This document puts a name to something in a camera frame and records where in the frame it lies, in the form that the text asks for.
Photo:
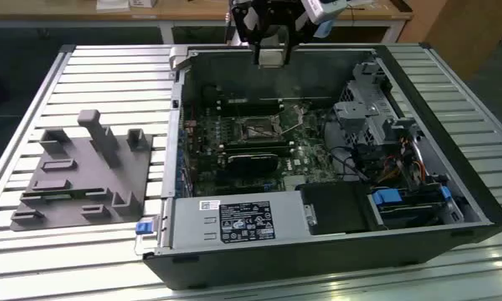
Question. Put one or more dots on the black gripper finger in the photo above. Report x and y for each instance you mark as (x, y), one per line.
(298, 31)
(257, 37)

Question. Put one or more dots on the silver CPU plate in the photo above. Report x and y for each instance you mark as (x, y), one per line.
(271, 58)

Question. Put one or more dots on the RAM slot with white clip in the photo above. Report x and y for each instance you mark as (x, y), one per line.
(255, 144)
(251, 101)
(251, 108)

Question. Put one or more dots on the RAM slot with black clip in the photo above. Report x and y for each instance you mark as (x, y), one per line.
(251, 112)
(255, 142)
(251, 104)

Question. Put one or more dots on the CPU socket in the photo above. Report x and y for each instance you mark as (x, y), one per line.
(259, 130)

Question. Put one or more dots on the metal disk bay cage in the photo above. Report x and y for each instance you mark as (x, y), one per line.
(360, 109)

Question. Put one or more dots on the white box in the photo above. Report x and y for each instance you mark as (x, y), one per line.
(112, 6)
(145, 3)

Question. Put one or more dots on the green motherboard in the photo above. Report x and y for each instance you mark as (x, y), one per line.
(314, 150)

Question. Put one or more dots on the wooden cabinet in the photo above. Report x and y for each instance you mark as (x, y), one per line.
(464, 31)

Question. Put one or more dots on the black graphics card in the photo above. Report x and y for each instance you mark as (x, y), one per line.
(251, 163)

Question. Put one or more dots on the silver chipset heat sink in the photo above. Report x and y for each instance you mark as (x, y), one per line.
(296, 182)

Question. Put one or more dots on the wooden desk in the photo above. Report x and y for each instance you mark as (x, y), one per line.
(46, 14)

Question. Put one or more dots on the black plastic shroud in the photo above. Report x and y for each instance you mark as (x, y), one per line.
(334, 207)

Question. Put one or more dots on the blue disk carrier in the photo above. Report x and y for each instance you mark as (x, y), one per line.
(386, 197)

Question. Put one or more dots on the grey parts rack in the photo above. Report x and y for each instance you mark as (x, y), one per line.
(87, 169)

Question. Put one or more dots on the silver power supply unit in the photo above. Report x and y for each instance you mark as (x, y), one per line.
(193, 216)

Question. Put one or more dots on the blue plastic clip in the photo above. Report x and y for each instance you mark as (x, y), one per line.
(445, 192)

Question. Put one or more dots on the black hard disk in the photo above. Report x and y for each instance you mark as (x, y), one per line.
(406, 213)

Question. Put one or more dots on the green RAM stick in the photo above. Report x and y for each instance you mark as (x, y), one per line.
(78, 194)

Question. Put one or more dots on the blue case latch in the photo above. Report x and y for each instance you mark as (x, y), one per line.
(146, 228)

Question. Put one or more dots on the black open PC case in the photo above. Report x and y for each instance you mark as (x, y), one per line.
(276, 269)

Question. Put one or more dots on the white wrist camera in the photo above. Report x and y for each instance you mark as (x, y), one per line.
(318, 12)

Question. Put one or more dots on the grey case corner bracket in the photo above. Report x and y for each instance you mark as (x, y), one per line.
(178, 58)

